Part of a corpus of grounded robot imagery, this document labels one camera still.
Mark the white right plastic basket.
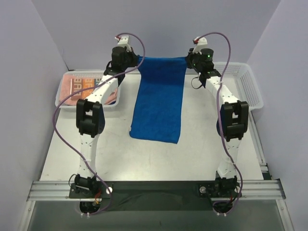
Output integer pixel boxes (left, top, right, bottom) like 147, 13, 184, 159
205, 62, 264, 111

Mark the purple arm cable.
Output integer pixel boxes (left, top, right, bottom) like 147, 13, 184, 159
51, 32, 146, 216
198, 31, 244, 216

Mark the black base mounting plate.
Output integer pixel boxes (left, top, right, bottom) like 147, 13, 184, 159
68, 181, 242, 213

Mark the blue towel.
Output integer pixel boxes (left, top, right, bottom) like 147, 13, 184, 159
129, 57, 187, 144

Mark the pink towel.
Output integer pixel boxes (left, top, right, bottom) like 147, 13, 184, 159
56, 73, 103, 106

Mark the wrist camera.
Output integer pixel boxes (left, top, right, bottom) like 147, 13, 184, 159
193, 37, 207, 53
115, 35, 131, 51

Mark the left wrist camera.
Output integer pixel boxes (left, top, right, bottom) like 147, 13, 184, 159
115, 35, 131, 51

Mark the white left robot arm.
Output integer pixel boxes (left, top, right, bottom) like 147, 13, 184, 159
70, 46, 139, 198

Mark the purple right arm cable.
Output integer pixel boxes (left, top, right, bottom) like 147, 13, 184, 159
198, 31, 244, 216

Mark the aluminium frame rail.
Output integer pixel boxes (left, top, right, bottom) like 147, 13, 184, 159
24, 113, 294, 231

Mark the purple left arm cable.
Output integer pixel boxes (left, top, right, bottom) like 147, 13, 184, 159
51, 32, 146, 216

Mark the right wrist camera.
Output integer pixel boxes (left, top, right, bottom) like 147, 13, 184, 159
193, 37, 207, 53

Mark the white plastic basket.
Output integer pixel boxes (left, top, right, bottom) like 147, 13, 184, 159
54, 70, 121, 112
205, 62, 264, 111

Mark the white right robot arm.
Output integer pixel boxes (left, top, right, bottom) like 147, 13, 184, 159
185, 48, 249, 190

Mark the white left plastic basket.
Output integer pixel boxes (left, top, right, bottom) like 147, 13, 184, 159
54, 70, 121, 112

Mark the orange patterned towel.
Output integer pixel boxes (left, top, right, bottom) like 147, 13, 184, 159
70, 77, 102, 101

